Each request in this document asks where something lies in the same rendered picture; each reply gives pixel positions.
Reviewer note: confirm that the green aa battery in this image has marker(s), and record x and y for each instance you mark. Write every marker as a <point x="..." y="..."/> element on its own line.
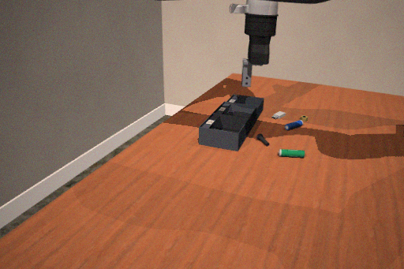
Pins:
<point x="291" y="153"/>

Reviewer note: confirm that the blue aa battery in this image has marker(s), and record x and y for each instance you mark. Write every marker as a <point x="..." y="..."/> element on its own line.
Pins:
<point x="294" y="124"/>

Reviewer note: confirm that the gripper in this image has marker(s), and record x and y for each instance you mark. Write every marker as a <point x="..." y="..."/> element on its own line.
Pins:
<point x="260" y="25"/>

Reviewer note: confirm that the grey usb stick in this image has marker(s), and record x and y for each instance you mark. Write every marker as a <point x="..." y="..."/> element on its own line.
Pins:
<point x="279" y="114"/>

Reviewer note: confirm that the dark grey rack of three bins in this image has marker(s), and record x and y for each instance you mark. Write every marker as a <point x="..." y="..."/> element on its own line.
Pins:
<point x="229" y="125"/>

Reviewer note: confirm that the black bolt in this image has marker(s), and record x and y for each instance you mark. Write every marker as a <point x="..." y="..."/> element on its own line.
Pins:
<point x="260" y="137"/>

